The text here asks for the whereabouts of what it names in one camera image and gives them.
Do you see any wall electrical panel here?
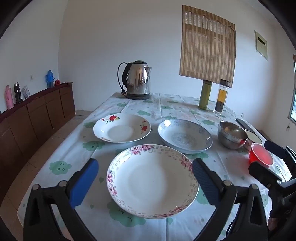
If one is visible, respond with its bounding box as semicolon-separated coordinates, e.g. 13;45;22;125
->
254;30;268;61

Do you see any black kettle base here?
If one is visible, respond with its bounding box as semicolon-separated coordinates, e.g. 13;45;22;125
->
125;92;151;100

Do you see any white plate with red flowers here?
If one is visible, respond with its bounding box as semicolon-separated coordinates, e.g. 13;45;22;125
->
93;113;152;143

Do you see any black smartphone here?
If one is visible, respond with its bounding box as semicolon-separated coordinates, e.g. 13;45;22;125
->
235;118;256;133

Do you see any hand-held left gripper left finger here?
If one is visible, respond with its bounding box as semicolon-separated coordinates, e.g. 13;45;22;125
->
23;158;99;241

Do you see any pink thermos bottle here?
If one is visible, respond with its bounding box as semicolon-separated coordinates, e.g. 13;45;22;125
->
5;85;15;110

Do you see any glass tea bottle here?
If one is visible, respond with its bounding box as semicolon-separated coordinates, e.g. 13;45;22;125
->
213;79;230;115

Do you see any brown wooden sideboard cabinet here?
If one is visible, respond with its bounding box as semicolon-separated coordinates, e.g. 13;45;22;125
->
0;82;76;204

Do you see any bamboo window blind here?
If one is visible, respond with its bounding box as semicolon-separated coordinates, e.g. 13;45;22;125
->
179;5;236;88

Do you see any blue patterned bowl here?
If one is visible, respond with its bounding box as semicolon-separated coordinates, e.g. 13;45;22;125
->
158;119;213;154

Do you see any white plate with pink flowers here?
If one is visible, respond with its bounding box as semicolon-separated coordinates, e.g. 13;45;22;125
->
106;144;200;219

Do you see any dark drink bottle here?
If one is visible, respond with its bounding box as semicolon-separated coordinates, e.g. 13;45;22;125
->
13;83;22;104

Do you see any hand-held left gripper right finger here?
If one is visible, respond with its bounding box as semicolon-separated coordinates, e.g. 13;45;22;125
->
192;158;269;241

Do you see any stainless steel electric kettle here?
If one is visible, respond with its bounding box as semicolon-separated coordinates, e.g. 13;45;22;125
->
117;60;152;99

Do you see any blue thermos jug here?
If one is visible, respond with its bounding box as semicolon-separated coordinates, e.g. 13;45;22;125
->
45;70;55;88

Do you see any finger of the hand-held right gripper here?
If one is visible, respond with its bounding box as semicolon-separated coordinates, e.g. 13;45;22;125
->
264;140;296;163
248;161;284;187

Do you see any green thermos flask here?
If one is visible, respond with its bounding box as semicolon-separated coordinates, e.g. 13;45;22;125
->
198;80;212;110

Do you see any red plastic cup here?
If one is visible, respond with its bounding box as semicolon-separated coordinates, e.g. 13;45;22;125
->
249;143;274;168

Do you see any white tablecloth with green clouds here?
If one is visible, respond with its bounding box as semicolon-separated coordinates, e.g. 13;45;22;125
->
17;92;292;241

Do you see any person's right hand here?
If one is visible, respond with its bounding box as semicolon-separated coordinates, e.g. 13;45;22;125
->
268;215;285;232

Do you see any stainless steel bowl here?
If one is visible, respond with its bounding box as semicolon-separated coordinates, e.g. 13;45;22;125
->
217;120;248;150

